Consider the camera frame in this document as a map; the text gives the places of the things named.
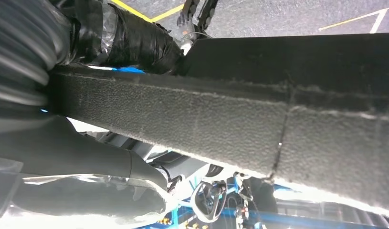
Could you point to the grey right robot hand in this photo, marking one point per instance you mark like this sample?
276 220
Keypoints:
71 158

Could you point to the blue equipment frame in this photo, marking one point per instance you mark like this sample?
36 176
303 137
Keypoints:
292 218

